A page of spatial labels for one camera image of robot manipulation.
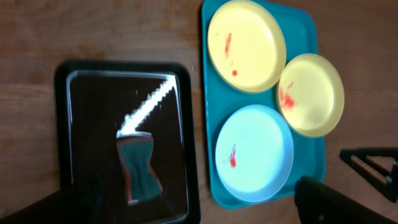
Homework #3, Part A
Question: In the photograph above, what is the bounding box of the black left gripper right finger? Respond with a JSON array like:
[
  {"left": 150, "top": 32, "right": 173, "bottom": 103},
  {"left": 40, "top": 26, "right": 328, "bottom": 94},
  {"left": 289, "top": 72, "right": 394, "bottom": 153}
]
[{"left": 294, "top": 177, "right": 397, "bottom": 224}]

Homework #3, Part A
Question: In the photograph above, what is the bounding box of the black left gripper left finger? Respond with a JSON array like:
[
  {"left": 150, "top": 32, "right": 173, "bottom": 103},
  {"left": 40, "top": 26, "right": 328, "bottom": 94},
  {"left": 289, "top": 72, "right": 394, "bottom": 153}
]
[{"left": 1, "top": 175, "right": 105, "bottom": 224}]

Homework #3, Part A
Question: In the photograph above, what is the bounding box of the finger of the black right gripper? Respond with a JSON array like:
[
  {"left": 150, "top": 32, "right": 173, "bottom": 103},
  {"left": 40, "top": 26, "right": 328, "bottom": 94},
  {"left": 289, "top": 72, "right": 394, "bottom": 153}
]
[{"left": 339, "top": 147, "right": 397, "bottom": 203}]

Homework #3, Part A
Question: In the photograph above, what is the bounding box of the green orange sponge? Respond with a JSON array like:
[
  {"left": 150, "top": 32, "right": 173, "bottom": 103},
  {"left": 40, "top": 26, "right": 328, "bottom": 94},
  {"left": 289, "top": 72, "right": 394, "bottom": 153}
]
[{"left": 116, "top": 132, "right": 162, "bottom": 205}]

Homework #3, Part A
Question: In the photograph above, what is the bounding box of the light blue plate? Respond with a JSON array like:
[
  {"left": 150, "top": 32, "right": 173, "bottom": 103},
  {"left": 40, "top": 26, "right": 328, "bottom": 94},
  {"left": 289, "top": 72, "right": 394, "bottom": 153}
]
[{"left": 215, "top": 105, "right": 294, "bottom": 203}]

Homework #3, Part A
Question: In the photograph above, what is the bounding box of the yellow plate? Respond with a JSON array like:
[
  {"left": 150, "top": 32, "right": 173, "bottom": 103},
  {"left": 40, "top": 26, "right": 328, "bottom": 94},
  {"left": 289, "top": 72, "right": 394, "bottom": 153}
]
[
  {"left": 207, "top": 1, "right": 287, "bottom": 93},
  {"left": 276, "top": 54, "right": 345, "bottom": 138}
]

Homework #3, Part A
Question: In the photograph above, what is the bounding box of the teal plastic tray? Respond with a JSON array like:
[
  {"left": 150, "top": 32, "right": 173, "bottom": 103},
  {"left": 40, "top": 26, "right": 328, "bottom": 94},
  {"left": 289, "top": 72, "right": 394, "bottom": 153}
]
[{"left": 201, "top": 0, "right": 326, "bottom": 209}]

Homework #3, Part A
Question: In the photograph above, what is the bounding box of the black water tray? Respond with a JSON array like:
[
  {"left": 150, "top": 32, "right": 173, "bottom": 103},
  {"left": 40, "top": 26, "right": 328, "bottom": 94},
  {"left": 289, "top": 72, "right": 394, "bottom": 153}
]
[{"left": 54, "top": 60, "right": 201, "bottom": 223}]

